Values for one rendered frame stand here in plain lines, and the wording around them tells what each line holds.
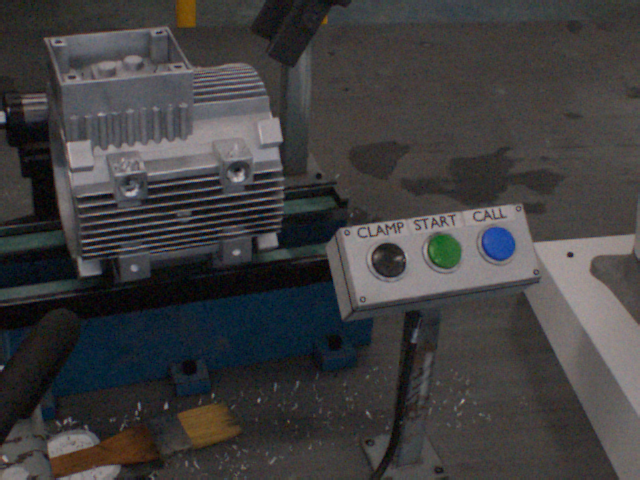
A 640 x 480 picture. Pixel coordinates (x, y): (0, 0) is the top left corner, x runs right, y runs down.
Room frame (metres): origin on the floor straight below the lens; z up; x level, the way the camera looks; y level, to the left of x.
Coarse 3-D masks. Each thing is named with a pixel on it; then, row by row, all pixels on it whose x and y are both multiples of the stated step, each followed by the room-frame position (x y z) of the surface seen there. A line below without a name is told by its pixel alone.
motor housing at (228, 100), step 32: (224, 96) 0.97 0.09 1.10; (256, 96) 0.99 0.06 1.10; (224, 128) 0.95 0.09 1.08; (64, 160) 1.02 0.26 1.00; (96, 160) 0.90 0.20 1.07; (160, 160) 0.91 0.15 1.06; (192, 160) 0.92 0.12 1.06; (256, 160) 0.94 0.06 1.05; (64, 192) 1.00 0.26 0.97; (96, 192) 0.87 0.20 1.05; (160, 192) 0.89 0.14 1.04; (192, 192) 0.91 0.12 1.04; (256, 192) 0.92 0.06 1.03; (64, 224) 0.97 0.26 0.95; (96, 224) 0.87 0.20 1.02; (128, 224) 0.88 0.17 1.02; (160, 224) 0.89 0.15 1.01; (192, 224) 0.90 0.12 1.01; (224, 224) 0.91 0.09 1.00; (256, 224) 0.93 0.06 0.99; (96, 256) 0.87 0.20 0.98; (160, 256) 0.89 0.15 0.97; (192, 256) 0.94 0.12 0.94
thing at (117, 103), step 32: (128, 32) 1.02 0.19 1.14; (160, 32) 1.02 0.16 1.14; (64, 64) 0.98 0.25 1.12; (96, 64) 1.00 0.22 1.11; (128, 64) 0.97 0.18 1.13; (160, 64) 1.01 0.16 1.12; (64, 96) 0.90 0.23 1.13; (96, 96) 0.91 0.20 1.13; (128, 96) 0.92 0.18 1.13; (160, 96) 0.93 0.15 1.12; (192, 96) 0.94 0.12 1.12; (64, 128) 0.90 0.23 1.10; (96, 128) 0.91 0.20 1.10; (128, 128) 0.92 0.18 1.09; (160, 128) 0.93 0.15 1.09; (192, 128) 0.94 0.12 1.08
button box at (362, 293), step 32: (384, 224) 0.80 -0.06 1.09; (416, 224) 0.81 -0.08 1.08; (448, 224) 0.81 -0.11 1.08; (480, 224) 0.82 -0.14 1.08; (512, 224) 0.83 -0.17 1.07; (352, 256) 0.77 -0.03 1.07; (416, 256) 0.78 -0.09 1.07; (480, 256) 0.80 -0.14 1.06; (512, 256) 0.80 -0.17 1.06; (352, 288) 0.75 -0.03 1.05; (384, 288) 0.75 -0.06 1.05; (416, 288) 0.76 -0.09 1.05; (448, 288) 0.77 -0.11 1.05; (480, 288) 0.78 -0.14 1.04; (512, 288) 0.80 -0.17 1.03; (352, 320) 0.77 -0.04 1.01
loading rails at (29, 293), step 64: (320, 192) 1.10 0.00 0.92; (0, 256) 0.95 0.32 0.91; (64, 256) 0.97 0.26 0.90; (256, 256) 0.98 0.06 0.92; (320, 256) 0.97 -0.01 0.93; (0, 320) 0.85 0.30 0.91; (128, 320) 0.90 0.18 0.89; (192, 320) 0.92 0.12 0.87; (256, 320) 0.94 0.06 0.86; (320, 320) 0.97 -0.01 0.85; (64, 384) 0.87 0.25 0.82; (128, 384) 0.89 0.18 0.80; (192, 384) 0.88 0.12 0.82
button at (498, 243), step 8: (488, 232) 0.81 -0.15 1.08; (496, 232) 0.81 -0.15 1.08; (504, 232) 0.81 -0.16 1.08; (488, 240) 0.80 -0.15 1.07; (496, 240) 0.80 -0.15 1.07; (504, 240) 0.81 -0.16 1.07; (512, 240) 0.81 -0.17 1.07; (488, 248) 0.80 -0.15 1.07; (496, 248) 0.80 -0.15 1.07; (504, 248) 0.80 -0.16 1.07; (512, 248) 0.80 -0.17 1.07; (488, 256) 0.80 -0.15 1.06; (496, 256) 0.79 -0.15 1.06; (504, 256) 0.80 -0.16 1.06
